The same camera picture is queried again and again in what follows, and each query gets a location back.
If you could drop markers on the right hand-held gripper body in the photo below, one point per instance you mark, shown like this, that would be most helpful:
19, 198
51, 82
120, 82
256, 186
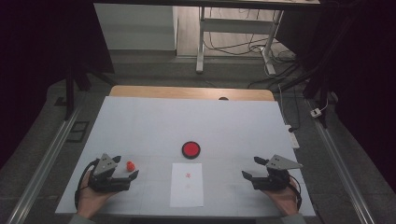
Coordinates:
274, 182

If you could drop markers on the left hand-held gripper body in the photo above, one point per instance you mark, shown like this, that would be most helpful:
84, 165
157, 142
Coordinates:
106, 183

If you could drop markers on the small red stamp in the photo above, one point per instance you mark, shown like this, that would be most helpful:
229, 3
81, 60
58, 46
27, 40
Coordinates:
130, 166

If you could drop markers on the round red ink pad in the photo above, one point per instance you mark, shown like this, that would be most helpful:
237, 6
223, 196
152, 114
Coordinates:
190, 150

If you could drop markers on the person's right hand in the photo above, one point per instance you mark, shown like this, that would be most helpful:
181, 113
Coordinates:
285, 200

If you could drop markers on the person's left hand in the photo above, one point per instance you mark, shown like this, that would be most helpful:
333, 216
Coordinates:
91, 200

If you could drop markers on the white power strip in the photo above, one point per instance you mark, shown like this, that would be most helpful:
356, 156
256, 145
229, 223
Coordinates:
293, 140

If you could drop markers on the white paper sheet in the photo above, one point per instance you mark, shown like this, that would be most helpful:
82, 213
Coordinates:
186, 193

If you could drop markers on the large white table cover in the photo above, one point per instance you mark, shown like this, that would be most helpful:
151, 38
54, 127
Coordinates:
186, 121

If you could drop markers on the black metal stand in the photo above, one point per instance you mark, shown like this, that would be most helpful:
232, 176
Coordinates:
323, 93
70, 93

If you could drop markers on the white cabinet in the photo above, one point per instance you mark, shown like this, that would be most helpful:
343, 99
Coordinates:
134, 28

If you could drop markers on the black curtain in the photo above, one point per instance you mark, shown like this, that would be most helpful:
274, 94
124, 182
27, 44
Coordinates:
37, 46
364, 62

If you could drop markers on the black floor frame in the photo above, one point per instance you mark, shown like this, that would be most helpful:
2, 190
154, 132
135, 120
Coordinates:
77, 131

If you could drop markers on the aluminium floor rail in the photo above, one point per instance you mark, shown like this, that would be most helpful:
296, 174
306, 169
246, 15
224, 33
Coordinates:
342, 168
46, 161

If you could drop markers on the white desk frame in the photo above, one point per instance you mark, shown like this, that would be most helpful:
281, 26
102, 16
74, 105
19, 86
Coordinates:
200, 46

